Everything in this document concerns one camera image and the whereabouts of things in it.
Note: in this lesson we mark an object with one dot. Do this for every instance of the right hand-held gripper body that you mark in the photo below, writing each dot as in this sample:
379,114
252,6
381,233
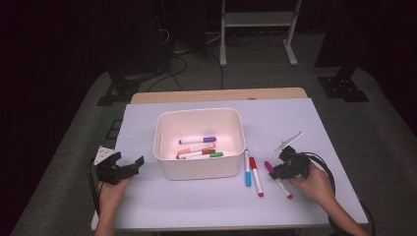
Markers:
295,164

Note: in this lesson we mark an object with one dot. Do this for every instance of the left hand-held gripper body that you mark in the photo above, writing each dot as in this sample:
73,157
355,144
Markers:
111,173

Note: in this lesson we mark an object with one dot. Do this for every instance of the magenta cap marker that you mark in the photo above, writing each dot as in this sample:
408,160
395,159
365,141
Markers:
284,189

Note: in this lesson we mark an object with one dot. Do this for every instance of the white plastic bin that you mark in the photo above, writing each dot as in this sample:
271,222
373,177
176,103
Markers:
196,168

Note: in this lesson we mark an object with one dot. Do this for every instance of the purple cap marker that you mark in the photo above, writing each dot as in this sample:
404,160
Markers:
196,140

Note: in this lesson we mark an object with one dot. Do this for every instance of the person's left hand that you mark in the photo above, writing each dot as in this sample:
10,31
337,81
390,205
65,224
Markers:
111,195

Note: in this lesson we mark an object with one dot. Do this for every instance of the person's right hand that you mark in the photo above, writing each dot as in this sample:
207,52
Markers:
316,185

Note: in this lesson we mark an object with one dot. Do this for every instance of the blue cap marker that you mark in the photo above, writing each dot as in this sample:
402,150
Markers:
248,173

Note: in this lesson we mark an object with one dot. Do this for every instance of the light orange cap marker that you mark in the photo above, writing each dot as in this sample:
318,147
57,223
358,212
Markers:
193,149

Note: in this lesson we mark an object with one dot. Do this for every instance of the green cap marker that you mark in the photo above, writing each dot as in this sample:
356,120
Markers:
216,154

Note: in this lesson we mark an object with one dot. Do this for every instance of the black stand base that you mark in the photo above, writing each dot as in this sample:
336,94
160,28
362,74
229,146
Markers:
119,88
342,87

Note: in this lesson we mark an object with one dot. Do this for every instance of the brown red cap marker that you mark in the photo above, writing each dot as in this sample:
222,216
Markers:
205,152

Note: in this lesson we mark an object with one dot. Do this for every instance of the white paper table sheet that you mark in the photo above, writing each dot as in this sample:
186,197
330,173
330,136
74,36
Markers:
196,203

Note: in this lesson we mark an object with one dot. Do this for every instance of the white metal stand frame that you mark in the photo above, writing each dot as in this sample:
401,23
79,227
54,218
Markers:
257,19

